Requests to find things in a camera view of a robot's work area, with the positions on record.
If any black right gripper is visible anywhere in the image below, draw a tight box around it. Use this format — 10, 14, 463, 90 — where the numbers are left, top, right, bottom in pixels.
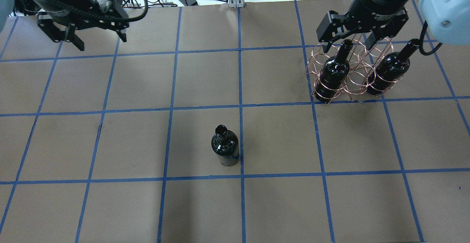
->
316, 0, 409, 51

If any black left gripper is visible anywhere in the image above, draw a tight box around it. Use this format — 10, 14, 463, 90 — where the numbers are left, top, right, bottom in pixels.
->
34, 0, 129, 52

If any copper wire wine basket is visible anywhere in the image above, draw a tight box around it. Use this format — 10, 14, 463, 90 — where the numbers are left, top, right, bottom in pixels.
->
305, 35, 401, 104

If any dark wine bottle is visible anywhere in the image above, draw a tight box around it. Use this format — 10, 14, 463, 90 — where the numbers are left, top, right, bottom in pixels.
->
314, 39, 354, 104
366, 39, 420, 95
210, 124, 240, 167

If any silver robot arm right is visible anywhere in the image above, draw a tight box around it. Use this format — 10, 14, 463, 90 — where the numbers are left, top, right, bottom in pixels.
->
316, 0, 470, 52

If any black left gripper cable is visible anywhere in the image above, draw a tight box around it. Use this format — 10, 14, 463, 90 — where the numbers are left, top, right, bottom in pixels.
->
7, 0, 149, 23

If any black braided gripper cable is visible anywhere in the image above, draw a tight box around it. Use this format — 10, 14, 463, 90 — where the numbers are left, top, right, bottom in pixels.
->
419, 21, 443, 56

